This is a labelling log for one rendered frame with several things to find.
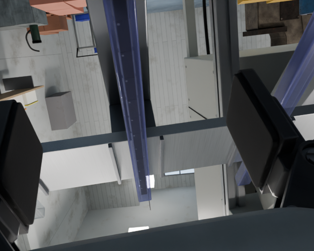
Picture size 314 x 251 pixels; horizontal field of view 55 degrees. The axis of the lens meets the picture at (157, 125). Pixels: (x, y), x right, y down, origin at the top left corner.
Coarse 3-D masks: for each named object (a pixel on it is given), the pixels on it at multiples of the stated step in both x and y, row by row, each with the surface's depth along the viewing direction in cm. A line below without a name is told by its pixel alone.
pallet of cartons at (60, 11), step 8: (32, 0) 312; (40, 0) 313; (48, 0) 313; (56, 0) 313; (64, 0) 314; (72, 0) 314; (80, 0) 319; (40, 8) 339; (48, 8) 346; (56, 8) 352; (64, 8) 359; (72, 8) 366; (80, 8) 395
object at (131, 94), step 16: (112, 0) 13; (128, 0) 13; (112, 16) 13; (128, 16) 13; (112, 32) 14; (128, 32) 14; (112, 48) 15; (128, 48) 15; (128, 64) 16; (128, 80) 17; (128, 96) 18; (128, 112) 19; (144, 112) 19; (128, 128) 20; (144, 128) 21; (144, 144) 23; (144, 160) 25; (144, 176) 27; (144, 192) 30
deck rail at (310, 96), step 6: (312, 78) 38; (276, 84) 46; (312, 84) 38; (306, 90) 39; (312, 90) 38; (306, 96) 39; (312, 96) 39; (300, 102) 41; (306, 102) 40; (312, 102) 41
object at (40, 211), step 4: (36, 204) 29; (40, 204) 30; (36, 208) 29; (40, 208) 30; (44, 208) 31; (36, 212) 30; (40, 212) 30; (44, 212) 31; (36, 216) 30; (40, 216) 31; (44, 216) 31
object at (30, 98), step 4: (28, 92) 522; (32, 92) 537; (24, 96) 512; (28, 96) 520; (32, 96) 535; (24, 100) 514; (28, 100) 519; (32, 100) 534; (36, 100) 550; (24, 104) 516; (28, 104) 519
